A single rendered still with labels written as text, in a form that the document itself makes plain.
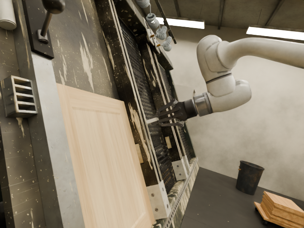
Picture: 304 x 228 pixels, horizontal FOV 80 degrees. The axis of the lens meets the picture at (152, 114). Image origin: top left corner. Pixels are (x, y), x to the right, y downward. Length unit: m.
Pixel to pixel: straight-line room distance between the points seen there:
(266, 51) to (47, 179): 0.63
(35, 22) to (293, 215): 3.70
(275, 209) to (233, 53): 3.15
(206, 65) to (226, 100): 0.15
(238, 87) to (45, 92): 0.60
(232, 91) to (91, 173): 0.54
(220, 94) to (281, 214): 3.11
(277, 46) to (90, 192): 0.62
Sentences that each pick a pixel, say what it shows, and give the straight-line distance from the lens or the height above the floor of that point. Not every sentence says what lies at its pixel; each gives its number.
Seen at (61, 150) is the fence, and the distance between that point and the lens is 0.41.
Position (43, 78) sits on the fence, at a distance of 0.44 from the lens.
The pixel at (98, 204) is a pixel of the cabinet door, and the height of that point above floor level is 1.04.
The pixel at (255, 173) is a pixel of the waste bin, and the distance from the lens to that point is 4.85.
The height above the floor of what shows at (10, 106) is 1.24.
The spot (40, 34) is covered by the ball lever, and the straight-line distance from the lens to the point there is 0.48.
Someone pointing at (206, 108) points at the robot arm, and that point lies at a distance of 0.72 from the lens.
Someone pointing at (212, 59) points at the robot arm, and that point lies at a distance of 0.71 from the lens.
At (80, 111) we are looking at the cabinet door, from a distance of 0.53.
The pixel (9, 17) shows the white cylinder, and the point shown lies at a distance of 0.49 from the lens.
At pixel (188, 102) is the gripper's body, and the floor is 1.36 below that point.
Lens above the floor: 1.30
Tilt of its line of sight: 1 degrees down
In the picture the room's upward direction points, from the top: 15 degrees clockwise
